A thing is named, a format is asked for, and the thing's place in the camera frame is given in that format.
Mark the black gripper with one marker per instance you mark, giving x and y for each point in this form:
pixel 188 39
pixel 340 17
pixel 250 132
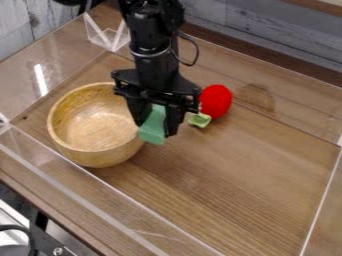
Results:
pixel 154 82

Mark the green rectangular block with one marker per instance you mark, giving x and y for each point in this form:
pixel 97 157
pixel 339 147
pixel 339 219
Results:
pixel 151 131

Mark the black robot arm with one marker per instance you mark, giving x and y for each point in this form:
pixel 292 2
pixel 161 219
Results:
pixel 154 21

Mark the brown wooden bowl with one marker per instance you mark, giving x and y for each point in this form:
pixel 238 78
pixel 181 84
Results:
pixel 91 126

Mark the red toy strawberry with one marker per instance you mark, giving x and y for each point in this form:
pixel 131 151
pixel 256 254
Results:
pixel 216 104

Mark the black metal stand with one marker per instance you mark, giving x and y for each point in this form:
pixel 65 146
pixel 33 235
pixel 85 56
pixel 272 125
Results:
pixel 26 238

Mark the clear acrylic corner bracket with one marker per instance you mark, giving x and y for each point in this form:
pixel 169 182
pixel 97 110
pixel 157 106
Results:
pixel 110 39

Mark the clear acrylic tray wall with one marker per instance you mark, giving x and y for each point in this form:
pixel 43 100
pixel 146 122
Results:
pixel 115 225

